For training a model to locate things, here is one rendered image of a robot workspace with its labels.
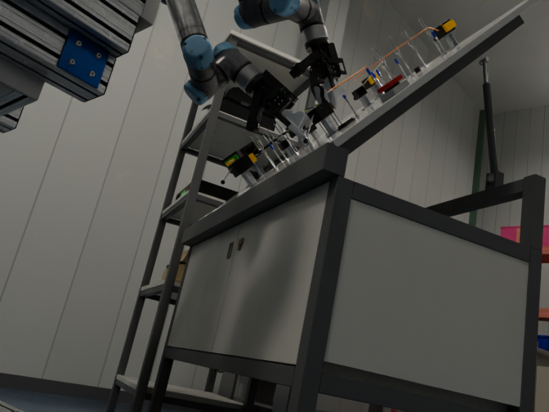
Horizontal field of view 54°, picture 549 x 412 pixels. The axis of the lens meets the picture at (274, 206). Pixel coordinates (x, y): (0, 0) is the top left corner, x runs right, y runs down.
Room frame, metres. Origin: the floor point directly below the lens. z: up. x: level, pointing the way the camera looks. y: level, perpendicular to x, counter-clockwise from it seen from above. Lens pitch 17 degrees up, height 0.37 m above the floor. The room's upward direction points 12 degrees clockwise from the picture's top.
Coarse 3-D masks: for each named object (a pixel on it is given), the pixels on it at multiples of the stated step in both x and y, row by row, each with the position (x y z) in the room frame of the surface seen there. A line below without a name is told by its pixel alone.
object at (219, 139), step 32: (256, 64) 2.41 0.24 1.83; (288, 64) 2.31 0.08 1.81; (224, 128) 2.39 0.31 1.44; (192, 192) 2.20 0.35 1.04; (160, 224) 2.72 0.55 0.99; (160, 288) 2.29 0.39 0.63; (160, 320) 2.21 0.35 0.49; (128, 352) 2.72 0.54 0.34; (128, 384) 2.39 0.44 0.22; (256, 384) 2.37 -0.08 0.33
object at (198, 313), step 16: (240, 224) 1.63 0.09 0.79; (208, 240) 1.93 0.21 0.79; (224, 240) 1.75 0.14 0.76; (192, 256) 2.10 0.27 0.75; (208, 256) 1.88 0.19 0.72; (224, 256) 1.71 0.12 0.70; (192, 272) 2.04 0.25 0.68; (208, 272) 1.83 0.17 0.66; (224, 272) 1.67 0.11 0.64; (192, 288) 1.99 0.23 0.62; (208, 288) 1.79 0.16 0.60; (224, 288) 1.64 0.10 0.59; (192, 304) 1.94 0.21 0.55; (208, 304) 1.75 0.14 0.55; (176, 320) 2.09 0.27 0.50; (192, 320) 1.89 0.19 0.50; (208, 320) 1.71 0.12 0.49; (176, 336) 2.03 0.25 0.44; (192, 336) 1.84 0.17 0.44; (208, 336) 1.68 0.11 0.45
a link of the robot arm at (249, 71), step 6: (246, 66) 1.33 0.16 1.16; (252, 66) 1.33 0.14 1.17; (240, 72) 1.33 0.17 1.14; (246, 72) 1.33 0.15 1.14; (252, 72) 1.33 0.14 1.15; (258, 72) 1.33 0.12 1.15; (240, 78) 1.34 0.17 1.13; (246, 78) 1.33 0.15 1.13; (252, 78) 1.33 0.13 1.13; (240, 84) 1.35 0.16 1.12; (246, 84) 1.34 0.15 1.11; (246, 90) 1.36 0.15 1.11
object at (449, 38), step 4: (448, 20) 1.50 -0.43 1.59; (436, 28) 1.53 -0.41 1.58; (440, 28) 1.51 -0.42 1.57; (436, 32) 1.55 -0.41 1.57; (440, 32) 1.53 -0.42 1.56; (444, 32) 1.51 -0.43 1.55; (448, 32) 1.51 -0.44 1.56; (436, 36) 1.56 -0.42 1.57; (440, 36) 1.54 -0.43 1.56; (444, 36) 1.54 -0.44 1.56; (448, 36) 1.55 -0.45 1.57; (452, 36) 1.54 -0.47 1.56; (448, 40) 1.55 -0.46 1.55; (452, 40) 1.55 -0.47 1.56; (456, 40) 1.54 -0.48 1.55; (452, 44) 1.54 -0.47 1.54; (456, 44) 1.55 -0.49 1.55; (452, 48) 1.54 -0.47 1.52
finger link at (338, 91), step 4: (324, 80) 1.37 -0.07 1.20; (324, 84) 1.38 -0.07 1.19; (328, 84) 1.36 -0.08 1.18; (336, 84) 1.38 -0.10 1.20; (328, 88) 1.37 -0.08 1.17; (336, 88) 1.38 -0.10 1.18; (340, 88) 1.38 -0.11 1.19; (344, 88) 1.39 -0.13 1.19; (328, 92) 1.37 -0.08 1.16; (332, 92) 1.36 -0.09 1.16; (336, 92) 1.37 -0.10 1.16; (340, 92) 1.38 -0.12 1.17; (344, 92) 1.39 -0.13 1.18; (328, 96) 1.38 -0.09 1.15; (332, 96) 1.37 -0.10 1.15; (336, 96) 1.37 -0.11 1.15; (332, 100) 1.37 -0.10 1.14; (336, 100) 1.37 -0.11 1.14; (332, 104) 1.38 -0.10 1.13; (336, 104) 1.38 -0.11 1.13; (336, 108) 1.39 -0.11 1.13
